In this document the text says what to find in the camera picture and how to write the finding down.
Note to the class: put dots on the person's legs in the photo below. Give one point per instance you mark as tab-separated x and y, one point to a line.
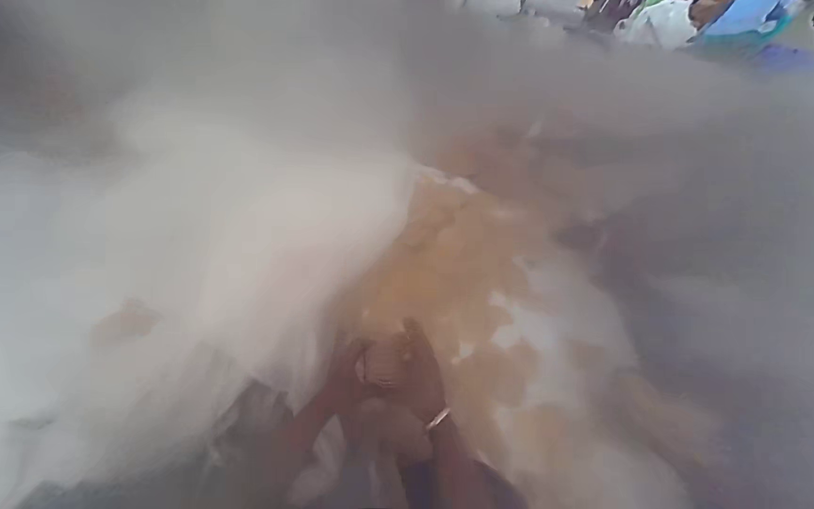
379	459

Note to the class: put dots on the pile of colourful bags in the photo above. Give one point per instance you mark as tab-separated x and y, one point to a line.
668	22

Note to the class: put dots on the person's left forearm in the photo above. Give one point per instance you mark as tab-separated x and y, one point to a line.
303	435

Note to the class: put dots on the person's right hand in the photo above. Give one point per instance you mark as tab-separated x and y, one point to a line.
427	378

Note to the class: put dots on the person's right forearm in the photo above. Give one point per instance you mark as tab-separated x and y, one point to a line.
459	463

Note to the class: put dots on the pile of tan pieces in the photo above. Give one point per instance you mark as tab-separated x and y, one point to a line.
442	272

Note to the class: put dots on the person's left hand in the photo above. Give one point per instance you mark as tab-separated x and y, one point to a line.
341	382

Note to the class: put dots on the large white sheet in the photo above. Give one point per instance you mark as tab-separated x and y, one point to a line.
188	205

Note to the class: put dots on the tan ridged round piece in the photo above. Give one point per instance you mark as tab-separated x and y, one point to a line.
384	361

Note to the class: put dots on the white cloth under tan pieces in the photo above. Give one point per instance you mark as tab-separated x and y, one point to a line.
552	339

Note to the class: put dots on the person's left fingers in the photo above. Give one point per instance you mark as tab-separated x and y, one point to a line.
352	353

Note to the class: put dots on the person's right fingers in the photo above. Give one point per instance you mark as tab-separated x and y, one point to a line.
416	342

